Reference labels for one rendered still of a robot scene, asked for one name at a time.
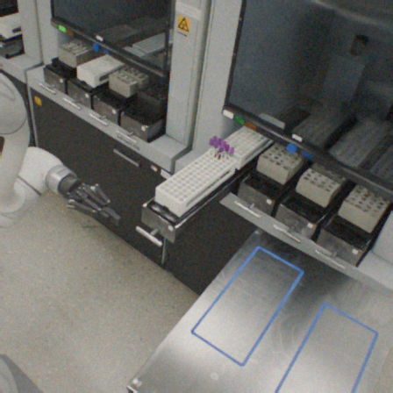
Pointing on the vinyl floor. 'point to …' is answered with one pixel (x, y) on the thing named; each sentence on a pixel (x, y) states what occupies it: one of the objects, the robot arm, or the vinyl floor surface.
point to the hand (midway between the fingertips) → (111, 216)
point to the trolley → (275, 330)
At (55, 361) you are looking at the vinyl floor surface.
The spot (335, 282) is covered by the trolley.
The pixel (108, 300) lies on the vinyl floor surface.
